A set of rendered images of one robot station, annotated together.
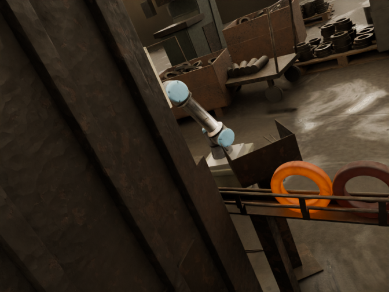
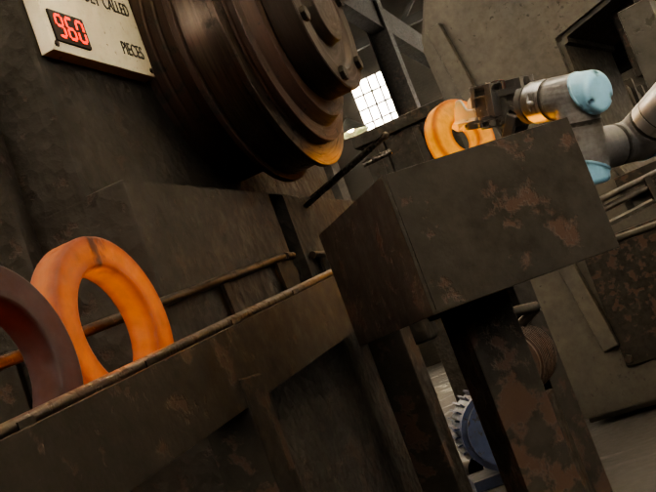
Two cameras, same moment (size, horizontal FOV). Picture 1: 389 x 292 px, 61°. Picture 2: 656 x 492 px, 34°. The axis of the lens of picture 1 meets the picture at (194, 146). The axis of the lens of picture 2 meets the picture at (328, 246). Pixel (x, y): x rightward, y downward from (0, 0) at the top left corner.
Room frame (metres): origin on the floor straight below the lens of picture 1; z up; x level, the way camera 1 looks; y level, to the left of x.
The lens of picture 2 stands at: (0.77, -1.29, 0.57)
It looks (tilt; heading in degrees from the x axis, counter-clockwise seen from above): 6 degrees up; 73
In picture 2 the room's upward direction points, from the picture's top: 20 degrees counter-clockwise
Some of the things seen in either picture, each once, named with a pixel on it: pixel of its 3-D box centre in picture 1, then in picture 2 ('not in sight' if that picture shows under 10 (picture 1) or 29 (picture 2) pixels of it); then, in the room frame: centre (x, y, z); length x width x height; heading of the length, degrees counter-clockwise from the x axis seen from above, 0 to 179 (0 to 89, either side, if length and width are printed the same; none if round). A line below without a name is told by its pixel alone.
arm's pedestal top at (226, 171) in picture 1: (226, 160); not in sight; (2.03, -0.16, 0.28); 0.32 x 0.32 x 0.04; 54
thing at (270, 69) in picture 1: (245, 58); not in sight; (3.84, -0.96, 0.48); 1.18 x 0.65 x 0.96; 44
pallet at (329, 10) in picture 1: (300, 13); not in sight; (6.87, -3.09, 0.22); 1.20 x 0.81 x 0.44; 54
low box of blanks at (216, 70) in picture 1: (195, 88); not in sight; (4.13, -0.30, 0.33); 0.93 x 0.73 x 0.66; 61
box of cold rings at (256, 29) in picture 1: (267, 36); not in sight; (5.15, -1.72, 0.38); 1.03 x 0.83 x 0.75; 57
